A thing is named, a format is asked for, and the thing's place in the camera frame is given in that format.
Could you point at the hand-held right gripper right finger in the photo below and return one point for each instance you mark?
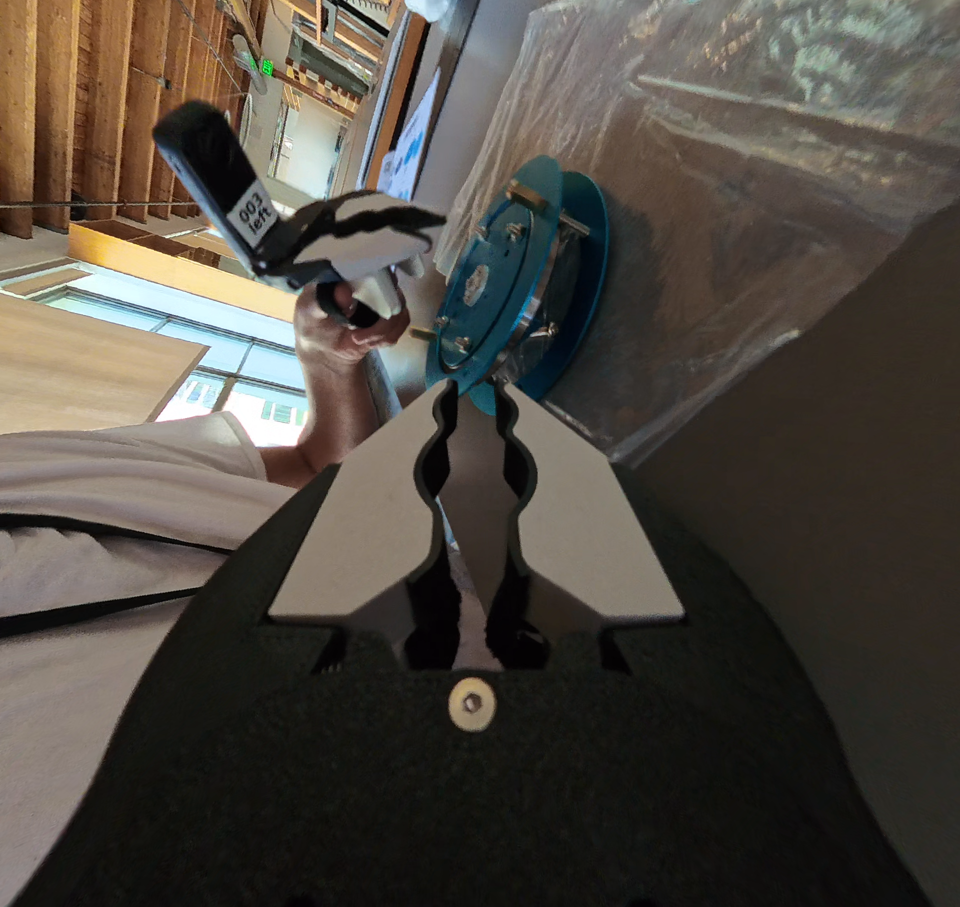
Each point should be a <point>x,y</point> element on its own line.
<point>585,547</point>

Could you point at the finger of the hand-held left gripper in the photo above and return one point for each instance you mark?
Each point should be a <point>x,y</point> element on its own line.
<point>375,206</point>
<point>352,251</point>

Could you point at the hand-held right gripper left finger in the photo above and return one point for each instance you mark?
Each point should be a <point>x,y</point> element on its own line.
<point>360,547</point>

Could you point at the blue round turntable assembly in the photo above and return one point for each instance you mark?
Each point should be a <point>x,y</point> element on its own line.
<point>589,247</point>

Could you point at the person's left forearm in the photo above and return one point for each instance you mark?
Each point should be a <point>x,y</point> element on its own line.
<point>337,412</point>

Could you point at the grey desk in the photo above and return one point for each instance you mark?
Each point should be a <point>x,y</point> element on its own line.
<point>825,547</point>

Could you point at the person's left hand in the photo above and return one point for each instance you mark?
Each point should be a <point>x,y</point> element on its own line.
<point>330,341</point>

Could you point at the clear plastic bag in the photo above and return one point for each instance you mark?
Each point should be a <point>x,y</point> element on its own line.
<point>712,134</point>

